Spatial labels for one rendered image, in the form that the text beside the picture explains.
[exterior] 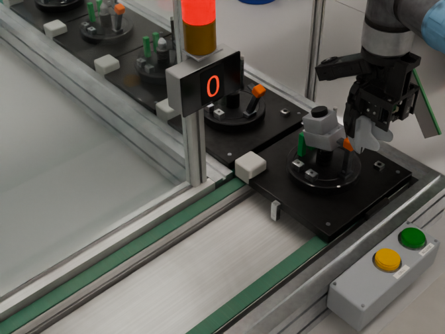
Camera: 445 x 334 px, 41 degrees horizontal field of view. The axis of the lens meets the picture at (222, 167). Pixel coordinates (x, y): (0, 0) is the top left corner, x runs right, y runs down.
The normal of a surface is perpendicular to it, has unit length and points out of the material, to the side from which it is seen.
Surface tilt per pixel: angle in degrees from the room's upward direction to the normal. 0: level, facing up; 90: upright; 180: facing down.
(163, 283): 0
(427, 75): 45
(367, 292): 0
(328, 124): 70
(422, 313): 0
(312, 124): 91
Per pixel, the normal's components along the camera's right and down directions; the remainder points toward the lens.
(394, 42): -0.04, 0.66
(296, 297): -0.02, -0.75
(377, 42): -0.61, 0.53
